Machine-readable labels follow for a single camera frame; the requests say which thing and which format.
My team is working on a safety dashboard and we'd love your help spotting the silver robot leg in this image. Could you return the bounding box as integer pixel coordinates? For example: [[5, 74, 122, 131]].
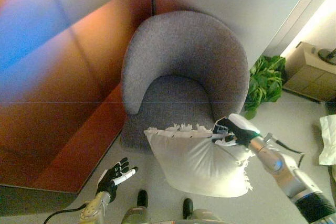
[[122, 206, 148, 224], [191, 208, 222, 224]]

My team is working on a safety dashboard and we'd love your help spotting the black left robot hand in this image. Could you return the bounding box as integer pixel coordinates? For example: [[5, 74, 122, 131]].
[[95, 157, 139, 204]]

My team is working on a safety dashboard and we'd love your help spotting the white door frame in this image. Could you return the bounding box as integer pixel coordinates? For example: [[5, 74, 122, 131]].
[[261, 0, 336, 59]]

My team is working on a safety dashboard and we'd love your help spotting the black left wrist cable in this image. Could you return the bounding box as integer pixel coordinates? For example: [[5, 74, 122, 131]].
[[43, 205, 88, 224]]

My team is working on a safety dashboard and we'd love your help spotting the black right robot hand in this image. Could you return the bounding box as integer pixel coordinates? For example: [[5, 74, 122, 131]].
[[212, 113, 261, 147]]

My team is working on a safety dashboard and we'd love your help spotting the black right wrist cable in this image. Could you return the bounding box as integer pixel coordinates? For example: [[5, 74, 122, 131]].
[[264, 132, 306, 167]]

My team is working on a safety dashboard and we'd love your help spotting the silver left robot leg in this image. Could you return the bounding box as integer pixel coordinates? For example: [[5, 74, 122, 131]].
[[122, 206, 148, 224]]

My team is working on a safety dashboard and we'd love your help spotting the crumpled white paper bag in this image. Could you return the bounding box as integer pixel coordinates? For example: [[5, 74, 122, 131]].
[[318, 114, 336, 167]]

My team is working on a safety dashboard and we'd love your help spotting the beige low cabinet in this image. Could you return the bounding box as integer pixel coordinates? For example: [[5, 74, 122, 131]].
[[282, 41, 336, 103]]

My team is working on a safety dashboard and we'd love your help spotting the white tasselled pillow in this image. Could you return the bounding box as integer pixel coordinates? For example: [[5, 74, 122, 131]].
[[143, 123, 254, 198]]

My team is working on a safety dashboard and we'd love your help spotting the black robot foot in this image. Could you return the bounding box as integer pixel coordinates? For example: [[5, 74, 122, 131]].
[[137, 189, 149, 209], [182, 198, 195, 220]]

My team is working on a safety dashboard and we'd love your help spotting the small round dish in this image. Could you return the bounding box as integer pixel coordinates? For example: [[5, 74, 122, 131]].
[[317, 47, 336, 65]]

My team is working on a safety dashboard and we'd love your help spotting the silver right robot leg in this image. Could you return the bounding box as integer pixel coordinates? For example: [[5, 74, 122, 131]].
[[191, 208, 222, 224]]

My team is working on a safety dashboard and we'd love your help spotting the grey fabric armchair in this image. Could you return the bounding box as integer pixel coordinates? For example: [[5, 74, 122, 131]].
[[120, 10, 250, 154]]

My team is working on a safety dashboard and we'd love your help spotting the green leafy potted plant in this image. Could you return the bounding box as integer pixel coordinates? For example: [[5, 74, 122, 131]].
[[244, 55, 287, 120]]

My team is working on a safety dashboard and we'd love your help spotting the black right robot foot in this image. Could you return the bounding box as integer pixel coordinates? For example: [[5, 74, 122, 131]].
[[182, 198, 195, 220]]

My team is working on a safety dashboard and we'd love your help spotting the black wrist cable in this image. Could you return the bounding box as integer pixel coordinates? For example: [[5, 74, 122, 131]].
[[264, 132, 306, 167], [43, 205, 88, 224]]

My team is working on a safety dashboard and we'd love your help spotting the black left robot foot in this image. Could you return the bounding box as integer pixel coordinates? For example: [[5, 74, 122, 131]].
[[137, 189, 149, 209]]

